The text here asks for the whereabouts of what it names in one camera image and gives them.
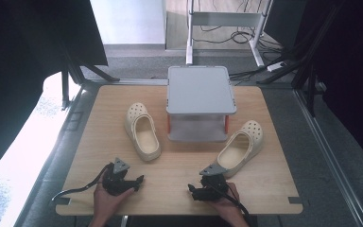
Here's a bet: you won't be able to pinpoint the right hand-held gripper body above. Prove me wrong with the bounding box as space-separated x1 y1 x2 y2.
199 164 230 201

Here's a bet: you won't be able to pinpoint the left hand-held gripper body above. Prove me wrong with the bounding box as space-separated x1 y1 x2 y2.
102 157 130 196

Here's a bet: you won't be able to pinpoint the cream clog shoe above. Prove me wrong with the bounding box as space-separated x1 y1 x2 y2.
216 119 265 179
124 102 163 163

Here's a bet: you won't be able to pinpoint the grey two-tier shoe rack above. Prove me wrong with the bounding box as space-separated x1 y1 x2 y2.
165 65 238 143

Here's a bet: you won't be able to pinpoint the person's right hand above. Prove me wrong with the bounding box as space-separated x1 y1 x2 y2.
209 182 242 218

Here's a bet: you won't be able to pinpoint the person's left hand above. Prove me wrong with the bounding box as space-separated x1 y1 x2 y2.
92 182 136 218

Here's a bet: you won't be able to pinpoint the black tripod stand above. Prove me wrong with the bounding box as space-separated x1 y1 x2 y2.
60 46 121 111

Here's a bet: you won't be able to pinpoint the white power strip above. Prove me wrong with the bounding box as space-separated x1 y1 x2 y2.
266 61 287 73

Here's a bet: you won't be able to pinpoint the large black curtain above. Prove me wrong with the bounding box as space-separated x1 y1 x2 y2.
0 0 109 187

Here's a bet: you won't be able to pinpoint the dark curtain with stands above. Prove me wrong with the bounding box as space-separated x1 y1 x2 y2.
256 0 363 176

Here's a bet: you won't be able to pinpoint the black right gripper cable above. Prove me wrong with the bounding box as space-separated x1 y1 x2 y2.
212 182 253 227

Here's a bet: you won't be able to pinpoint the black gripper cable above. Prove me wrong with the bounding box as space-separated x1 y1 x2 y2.
212 182 253 227
51 162 113 202

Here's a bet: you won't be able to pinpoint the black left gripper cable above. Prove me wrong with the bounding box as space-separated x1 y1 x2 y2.
51 162 113 202

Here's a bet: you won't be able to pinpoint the black floor cables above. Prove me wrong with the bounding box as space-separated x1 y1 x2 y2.
191 24 285 54

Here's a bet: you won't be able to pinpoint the white metal stand frame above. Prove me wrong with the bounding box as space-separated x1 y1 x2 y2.
185 0 274 68

